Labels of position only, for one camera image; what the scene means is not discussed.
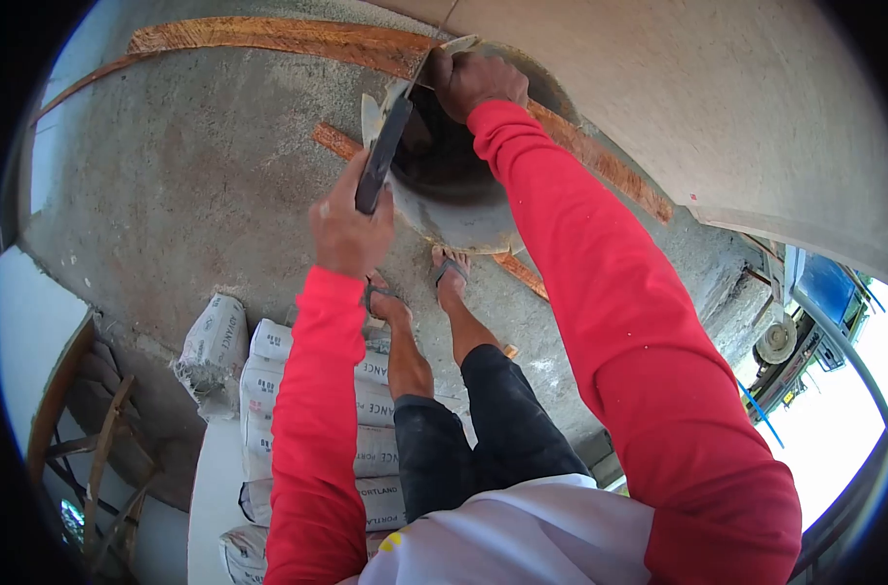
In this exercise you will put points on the person's left hand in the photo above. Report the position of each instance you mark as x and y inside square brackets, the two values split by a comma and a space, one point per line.
[345, 238]

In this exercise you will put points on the person's right hand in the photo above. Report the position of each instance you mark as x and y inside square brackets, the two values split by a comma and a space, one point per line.
[484, 84]

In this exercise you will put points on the person's left thumb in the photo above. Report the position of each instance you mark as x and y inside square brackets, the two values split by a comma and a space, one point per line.
[386, 212]

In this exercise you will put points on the person's left fingers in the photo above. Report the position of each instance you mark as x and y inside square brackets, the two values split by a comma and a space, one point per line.
[349, 186]

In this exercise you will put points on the person's right fingers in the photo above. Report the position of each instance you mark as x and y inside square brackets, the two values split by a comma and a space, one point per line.
[444, 77]

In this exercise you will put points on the short wooden plank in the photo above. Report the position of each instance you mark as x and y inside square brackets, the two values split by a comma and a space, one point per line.
[338, 140]

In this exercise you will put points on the long wooden plank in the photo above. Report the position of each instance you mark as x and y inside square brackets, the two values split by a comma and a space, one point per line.
[305, 40]

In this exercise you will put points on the stack of cement bags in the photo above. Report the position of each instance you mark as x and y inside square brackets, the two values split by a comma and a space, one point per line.
[264, 380]

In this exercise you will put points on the person's legs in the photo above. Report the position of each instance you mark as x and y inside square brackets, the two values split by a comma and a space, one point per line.
[487, 417]

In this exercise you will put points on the person's body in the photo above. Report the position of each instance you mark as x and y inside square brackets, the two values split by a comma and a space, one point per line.
[517, 534]

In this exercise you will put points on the blue vehicle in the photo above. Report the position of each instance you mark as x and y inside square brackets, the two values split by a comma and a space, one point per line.
[802, 344]

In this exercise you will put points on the curved metal pipe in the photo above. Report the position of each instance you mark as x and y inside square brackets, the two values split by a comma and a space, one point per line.
[853, 358]

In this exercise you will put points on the wooden frame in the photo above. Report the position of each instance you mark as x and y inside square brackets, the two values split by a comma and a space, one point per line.
[100, 439]

